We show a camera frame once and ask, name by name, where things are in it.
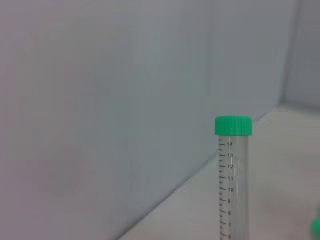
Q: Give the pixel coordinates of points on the graduated test tube green cap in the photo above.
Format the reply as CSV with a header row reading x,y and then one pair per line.
x,y
233,125

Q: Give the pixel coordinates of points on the clear test tube green cap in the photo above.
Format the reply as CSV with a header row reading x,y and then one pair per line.
x,y
316,225

